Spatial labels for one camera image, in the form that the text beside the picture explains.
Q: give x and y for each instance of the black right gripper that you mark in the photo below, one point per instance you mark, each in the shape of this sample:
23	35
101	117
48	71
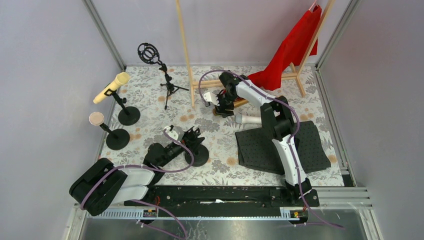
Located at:
222	101

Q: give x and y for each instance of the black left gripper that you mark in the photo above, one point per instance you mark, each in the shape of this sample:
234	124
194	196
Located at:
187	139

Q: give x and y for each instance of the gold microphone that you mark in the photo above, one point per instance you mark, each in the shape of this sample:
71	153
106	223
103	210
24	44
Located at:
238	103

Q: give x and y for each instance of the black round-base mic stand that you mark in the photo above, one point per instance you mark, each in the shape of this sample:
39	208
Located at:
116	139

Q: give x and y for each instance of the cream yellow microphone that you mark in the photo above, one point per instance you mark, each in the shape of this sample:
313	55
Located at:
120	79

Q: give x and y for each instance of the pink microphone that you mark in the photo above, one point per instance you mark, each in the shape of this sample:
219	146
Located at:
96	118

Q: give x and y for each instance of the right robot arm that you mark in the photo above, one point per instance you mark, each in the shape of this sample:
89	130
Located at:
279	123

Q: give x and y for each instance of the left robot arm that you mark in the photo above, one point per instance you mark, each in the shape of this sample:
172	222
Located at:
104	184

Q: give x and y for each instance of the white microphone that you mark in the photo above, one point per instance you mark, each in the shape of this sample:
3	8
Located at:
245	119

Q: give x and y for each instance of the dark perforated foam mat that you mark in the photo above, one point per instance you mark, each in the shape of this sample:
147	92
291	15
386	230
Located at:
257	152

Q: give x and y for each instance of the red cloth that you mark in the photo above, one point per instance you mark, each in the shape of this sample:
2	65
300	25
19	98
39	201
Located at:
291	50

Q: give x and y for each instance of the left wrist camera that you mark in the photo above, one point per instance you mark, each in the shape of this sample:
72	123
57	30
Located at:
174	133

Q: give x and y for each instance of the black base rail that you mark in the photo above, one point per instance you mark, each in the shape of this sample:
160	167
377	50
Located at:
176	197

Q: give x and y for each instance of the grey slotted cable duct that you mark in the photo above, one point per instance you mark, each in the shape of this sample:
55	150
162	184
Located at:
206	212

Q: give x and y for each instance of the black tripod shock-mount stand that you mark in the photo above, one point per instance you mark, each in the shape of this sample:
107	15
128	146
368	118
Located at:
150	55

